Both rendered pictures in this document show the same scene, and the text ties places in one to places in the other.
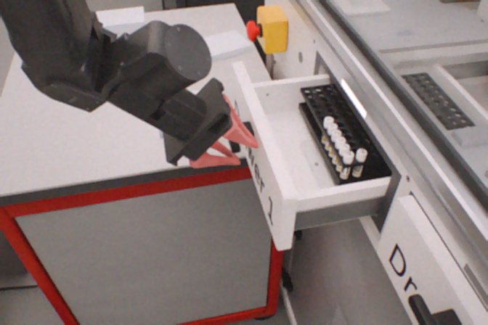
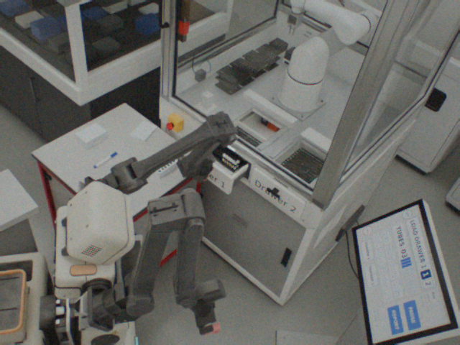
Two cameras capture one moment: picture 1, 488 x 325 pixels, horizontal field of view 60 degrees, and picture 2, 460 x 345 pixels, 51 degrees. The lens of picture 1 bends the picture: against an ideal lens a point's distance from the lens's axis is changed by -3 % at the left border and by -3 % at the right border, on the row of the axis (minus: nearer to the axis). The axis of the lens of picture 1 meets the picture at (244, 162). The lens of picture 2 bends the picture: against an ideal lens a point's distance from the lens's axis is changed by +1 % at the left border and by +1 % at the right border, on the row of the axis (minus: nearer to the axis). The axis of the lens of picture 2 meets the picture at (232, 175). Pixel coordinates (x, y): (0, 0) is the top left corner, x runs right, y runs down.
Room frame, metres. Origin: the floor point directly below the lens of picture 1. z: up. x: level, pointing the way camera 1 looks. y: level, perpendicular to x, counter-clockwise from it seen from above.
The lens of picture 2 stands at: (-0.71, 0.96, 2.49)
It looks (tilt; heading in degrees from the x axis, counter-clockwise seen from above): 47 degrees down; 316
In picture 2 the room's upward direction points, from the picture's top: 11 degrees clockwise
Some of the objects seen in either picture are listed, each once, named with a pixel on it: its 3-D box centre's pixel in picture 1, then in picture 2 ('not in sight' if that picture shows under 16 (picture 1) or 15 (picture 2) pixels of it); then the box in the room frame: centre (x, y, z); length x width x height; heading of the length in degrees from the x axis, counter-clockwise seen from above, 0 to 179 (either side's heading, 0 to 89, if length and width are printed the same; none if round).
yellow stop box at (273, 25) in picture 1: (270, 29); (175, 123); (0.80, -0.05, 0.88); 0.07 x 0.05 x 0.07; 13
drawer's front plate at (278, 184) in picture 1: (258, 146); (208, 169); (0.46, -0.02, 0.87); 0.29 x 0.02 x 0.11; 13
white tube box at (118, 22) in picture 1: (120, 25); (91, 136); (1.00, 0.31, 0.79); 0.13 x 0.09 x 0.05; 102
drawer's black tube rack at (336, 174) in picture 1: (385, 128); (235, 149); (0.50, -0.22, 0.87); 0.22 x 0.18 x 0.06; 103
